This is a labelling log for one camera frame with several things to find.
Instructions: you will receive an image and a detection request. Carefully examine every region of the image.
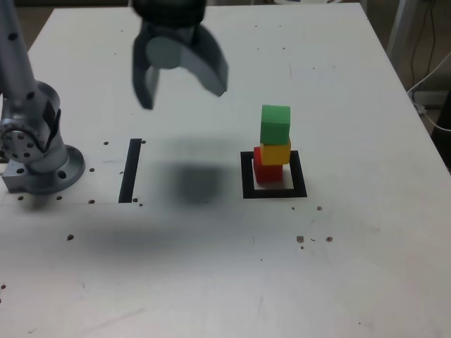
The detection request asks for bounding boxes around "red cube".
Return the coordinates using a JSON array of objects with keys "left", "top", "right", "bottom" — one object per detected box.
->
[{"left": 253, "top": 146, "right": 284, "bottom": 184}]

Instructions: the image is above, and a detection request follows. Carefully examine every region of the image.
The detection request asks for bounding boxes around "yellow cube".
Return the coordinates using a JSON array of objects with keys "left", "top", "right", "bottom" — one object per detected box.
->
[{"left": 260, "top": 137, "right": 292, "bottom": 165}]

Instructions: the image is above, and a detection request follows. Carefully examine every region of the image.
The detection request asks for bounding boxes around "green cube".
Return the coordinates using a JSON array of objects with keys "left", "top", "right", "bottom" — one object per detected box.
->
[{"left": 259, "top": 104, "right": 292, "bottom": 145}]

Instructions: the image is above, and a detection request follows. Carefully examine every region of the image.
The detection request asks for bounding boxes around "black tape square outline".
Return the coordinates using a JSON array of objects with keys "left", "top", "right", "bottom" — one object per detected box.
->
[{"left": 240, "top": 150, "right": 308, "bottom": 200}]

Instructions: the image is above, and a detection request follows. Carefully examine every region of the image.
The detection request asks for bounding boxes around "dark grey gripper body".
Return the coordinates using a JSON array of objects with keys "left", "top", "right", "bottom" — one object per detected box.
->
[{"left": 139, "top": 20, "right": 199, "bottom": 47}]

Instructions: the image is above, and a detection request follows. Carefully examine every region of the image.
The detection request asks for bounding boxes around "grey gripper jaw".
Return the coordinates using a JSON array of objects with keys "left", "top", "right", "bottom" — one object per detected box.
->
[
  {"left": 145, "top": 25, "right": 230, "bottom": 99},
  {"left": 131, "top": 31, "right": 161, "bottom": 111}
]

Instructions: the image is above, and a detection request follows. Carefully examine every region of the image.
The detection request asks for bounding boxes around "black tape strip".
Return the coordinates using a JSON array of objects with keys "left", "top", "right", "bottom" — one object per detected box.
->
[{"left": 118, "top": 138, "right": 143, "bottom": 204}]

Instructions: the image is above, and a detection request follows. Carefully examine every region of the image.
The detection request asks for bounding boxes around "grey metal post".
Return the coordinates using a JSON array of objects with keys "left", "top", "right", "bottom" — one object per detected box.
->
[{"left": 386, "top": 0, "right": 415, "bottom": 54}]

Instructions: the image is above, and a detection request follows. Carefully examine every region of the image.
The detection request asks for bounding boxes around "thin black cable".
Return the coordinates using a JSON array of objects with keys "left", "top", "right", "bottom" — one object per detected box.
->
[{"left": 409, "top": 0, "right": 436, "bottom": 89}]

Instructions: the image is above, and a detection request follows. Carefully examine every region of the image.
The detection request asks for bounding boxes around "white cable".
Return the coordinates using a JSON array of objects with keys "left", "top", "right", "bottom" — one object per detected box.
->
[{"left": 407, "top": 51, "right": 451, "bottom": 132}]

